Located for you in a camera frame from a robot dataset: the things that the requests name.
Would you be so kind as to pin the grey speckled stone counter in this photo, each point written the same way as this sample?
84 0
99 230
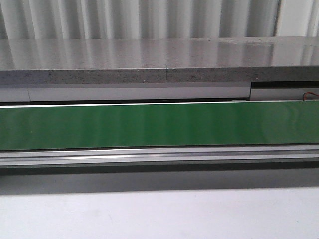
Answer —
125 61

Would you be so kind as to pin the green conveyor belt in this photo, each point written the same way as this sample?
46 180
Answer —
142 125

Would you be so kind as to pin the white pleated curtain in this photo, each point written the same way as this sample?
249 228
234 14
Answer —
157 19

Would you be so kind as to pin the aluminium conveyor frame rail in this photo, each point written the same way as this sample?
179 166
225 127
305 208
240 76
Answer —
159 159

